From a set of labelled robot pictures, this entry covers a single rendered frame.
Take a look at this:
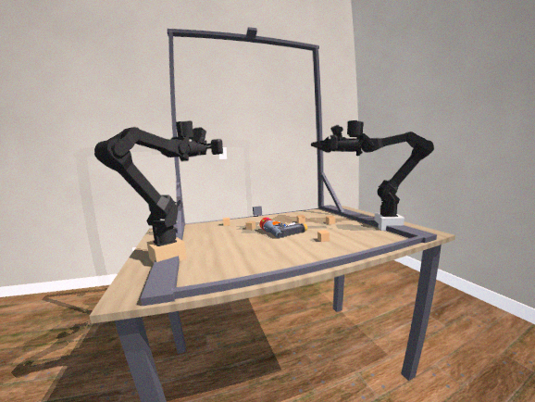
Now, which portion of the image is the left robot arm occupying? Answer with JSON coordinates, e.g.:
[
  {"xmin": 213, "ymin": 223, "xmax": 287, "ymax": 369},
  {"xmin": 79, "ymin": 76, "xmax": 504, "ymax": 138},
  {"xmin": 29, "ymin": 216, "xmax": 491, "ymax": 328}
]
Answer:
[{"xmin": 347, "ymin": 120, "xmax": 434, "ymax": 217}]

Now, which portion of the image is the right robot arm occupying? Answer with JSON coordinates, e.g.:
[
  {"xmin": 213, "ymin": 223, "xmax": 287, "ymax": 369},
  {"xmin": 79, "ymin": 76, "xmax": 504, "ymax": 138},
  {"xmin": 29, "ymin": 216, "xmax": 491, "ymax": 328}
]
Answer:
[{"xmin": 94, "ymin": 120, "xmax": 206, "ymax": 246}]

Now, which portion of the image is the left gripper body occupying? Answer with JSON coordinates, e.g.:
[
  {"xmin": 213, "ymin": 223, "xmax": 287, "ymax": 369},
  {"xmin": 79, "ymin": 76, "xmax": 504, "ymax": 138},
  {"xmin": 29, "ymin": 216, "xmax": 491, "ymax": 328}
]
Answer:
[{"xmin": 326, "ymin": 135, "xmax": 348, "ymax": 153}]

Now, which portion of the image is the grey metal overhead frame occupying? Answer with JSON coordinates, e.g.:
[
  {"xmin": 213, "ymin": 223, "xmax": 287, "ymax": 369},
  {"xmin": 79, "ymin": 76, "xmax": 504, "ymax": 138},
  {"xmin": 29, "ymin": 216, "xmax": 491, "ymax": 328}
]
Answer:
[{"xmin": 168, "ymin": 29, "xmax": 344, "ymax": 233}]

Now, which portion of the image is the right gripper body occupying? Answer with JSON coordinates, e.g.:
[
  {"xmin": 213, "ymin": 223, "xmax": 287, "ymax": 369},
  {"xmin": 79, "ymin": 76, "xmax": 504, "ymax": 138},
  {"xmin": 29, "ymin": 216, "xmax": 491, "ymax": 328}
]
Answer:
[{"xmin": 194, "ymin": 139, "xmax": 223, "ymax": 156}]

